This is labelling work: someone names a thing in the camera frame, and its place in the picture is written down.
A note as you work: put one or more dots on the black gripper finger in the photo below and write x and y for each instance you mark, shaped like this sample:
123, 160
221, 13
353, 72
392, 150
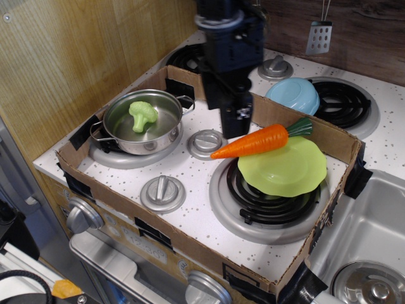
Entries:
236, 112

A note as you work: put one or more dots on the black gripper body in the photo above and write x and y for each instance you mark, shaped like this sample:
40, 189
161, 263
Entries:
244, 30

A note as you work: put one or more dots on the orange toy carrot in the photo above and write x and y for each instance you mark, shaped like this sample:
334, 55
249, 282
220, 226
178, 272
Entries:
264, 140

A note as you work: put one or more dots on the silver metal pot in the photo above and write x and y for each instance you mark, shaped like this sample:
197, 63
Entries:
118, 123

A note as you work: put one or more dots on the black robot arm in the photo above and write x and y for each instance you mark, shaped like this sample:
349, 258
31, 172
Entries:
225, 7

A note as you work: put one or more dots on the green plastic plate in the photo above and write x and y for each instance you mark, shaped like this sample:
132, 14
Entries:
297, 168

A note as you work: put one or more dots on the silver centre stove knob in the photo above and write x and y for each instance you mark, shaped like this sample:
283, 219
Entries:
205, 142

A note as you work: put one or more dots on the silver stove knob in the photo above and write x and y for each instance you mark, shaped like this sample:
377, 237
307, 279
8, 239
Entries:
275, 69
163, 194
205, 142

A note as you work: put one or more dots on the silver back stove knob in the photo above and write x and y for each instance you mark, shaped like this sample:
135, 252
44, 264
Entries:
275, 69

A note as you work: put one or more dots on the light blue plastic bowl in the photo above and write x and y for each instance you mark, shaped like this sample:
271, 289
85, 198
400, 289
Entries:
295, 93

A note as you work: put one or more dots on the hanging silver slotted spatula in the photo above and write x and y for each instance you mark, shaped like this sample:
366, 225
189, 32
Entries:
320, 33

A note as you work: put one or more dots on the green toy broccoli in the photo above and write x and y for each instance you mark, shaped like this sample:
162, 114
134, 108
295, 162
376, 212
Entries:
142, 113

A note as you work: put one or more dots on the front right black burner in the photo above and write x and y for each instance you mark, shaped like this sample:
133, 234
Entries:
258, 217

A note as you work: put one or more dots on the back right black burner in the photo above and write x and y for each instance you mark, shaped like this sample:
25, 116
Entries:
346, 105

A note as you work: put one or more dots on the silver front stove knob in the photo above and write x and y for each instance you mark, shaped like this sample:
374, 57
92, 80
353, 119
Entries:
163, 194

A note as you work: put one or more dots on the silver right oven knob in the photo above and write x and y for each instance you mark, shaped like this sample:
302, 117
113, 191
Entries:
202, 289

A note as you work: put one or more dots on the silver oven knob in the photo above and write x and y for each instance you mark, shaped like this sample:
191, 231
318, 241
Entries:
202, 289
82, 216

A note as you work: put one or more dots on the silver left oven knob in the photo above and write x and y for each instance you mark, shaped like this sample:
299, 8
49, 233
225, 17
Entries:
82, 216

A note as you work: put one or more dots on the silver toy sink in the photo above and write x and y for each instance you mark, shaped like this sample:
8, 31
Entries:
368, 228

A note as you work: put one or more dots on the silver sink drain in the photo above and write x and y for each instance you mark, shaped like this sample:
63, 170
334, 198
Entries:
368, 282

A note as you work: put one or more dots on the orange cloth piece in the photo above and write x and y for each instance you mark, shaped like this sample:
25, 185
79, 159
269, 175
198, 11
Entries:
65, 289

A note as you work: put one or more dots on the silver oven door handle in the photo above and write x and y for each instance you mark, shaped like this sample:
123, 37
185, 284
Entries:
109, 262

